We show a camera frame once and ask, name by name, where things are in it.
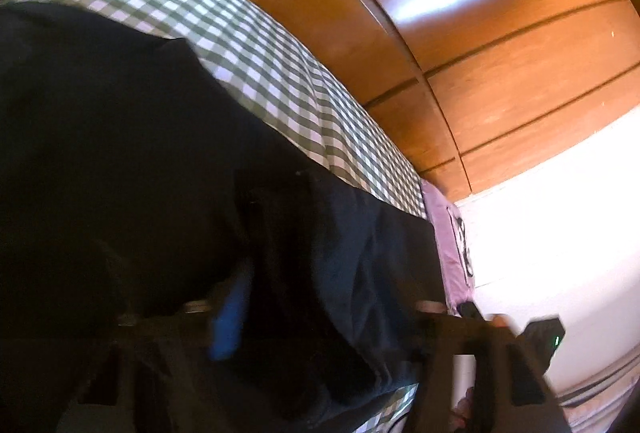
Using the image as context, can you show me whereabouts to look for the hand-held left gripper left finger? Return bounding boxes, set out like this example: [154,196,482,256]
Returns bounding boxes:
[60,262,261,433]

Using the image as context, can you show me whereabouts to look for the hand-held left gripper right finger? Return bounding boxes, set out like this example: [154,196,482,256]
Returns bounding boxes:
[410,300,572,433]

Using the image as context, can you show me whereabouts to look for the black pants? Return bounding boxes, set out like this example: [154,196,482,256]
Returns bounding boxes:
[0,3,449,433]

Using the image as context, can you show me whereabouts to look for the pink printed cloth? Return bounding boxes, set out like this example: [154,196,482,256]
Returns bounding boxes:
[420,178,477,319]

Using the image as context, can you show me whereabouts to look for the striped cloth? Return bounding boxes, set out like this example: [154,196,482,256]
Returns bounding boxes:
[555,362,640,433]

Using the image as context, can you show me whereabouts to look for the wooden panelled wardrobe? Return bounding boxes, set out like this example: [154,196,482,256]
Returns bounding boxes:
[100,0,640,204]

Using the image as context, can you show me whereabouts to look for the green checkered bedsheet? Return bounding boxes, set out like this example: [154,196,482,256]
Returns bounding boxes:
[5,0,429,433]

